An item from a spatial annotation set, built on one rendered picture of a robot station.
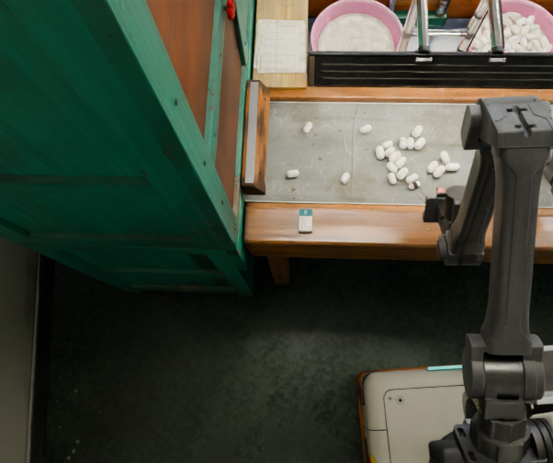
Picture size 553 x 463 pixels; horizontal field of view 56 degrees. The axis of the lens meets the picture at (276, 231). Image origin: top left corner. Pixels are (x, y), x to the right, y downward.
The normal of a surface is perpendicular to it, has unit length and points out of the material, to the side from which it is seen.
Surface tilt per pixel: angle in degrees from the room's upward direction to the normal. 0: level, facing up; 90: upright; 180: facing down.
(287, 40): 0
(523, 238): 33
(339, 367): 0
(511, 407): 38
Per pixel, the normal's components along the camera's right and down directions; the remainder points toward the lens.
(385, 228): -0.04, -0.25
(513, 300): -0.13, 0.30
